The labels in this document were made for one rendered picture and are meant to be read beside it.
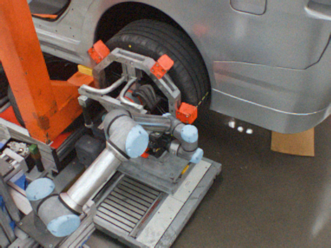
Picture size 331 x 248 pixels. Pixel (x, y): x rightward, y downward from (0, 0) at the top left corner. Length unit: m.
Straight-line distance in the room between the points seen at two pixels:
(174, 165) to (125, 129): 1.24
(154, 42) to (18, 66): 0.72
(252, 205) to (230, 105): 0.85
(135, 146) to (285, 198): 1.59
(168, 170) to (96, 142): 0.50
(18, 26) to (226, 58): 1.04
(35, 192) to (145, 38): 0.98
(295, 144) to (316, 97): 1.21
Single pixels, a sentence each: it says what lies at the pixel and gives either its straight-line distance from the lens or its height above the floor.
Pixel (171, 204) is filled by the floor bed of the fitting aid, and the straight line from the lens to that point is 2.89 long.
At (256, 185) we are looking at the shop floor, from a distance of 3.11.
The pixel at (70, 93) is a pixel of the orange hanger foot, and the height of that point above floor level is 0.71.
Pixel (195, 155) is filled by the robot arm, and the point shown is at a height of 0.88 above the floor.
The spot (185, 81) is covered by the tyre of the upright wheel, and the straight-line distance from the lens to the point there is 2.27.
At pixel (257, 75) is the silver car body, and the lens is 2.21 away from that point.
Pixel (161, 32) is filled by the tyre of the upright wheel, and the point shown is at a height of 1.17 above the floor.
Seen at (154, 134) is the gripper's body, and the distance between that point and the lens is 2.14.
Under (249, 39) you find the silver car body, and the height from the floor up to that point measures 1.26.
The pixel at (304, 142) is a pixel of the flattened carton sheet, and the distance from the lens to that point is 3.44.
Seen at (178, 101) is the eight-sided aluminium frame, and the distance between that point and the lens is 2.30.
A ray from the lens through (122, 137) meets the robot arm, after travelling 1.69.
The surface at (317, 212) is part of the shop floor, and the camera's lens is 3.05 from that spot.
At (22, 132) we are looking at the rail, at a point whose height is 0.39.
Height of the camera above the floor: 2.41
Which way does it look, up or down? 44 degrees down
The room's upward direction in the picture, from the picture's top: 6 degrees counter-clockwise
